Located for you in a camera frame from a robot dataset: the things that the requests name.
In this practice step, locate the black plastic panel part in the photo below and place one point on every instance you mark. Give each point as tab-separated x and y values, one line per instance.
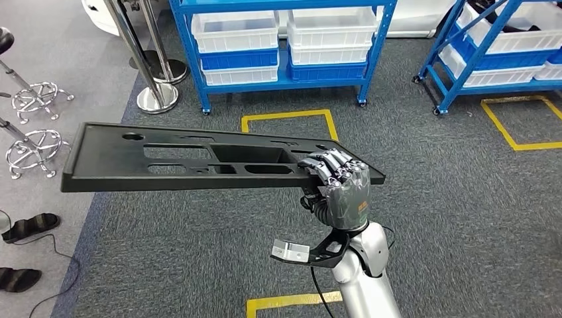
101	162

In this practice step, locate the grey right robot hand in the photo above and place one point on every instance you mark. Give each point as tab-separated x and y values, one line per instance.
349	202

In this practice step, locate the black sandal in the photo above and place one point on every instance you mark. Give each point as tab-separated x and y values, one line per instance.
30	227
19	280

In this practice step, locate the white car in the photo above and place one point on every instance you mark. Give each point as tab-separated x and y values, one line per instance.
417	22

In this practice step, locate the blue metal shelf rack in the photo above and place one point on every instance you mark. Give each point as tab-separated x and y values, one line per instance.
281	84
505	89

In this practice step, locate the black camera bracket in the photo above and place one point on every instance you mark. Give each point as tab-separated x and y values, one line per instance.
327	262

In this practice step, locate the yellow floor tape square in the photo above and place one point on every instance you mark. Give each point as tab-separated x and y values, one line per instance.
285	115

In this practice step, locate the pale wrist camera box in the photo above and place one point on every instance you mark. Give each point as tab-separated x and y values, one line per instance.
290	252

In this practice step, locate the chrome stanchion post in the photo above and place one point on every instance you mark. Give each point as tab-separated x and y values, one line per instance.
156	35
134	48

